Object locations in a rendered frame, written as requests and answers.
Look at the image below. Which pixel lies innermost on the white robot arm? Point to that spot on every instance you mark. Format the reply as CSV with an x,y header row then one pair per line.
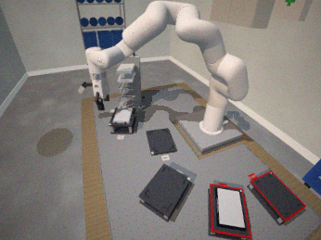
x,y
190,28

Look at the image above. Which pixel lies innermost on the white microplate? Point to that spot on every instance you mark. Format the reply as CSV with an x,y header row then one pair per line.
x,y
123,114
126,77
229,211
126,68

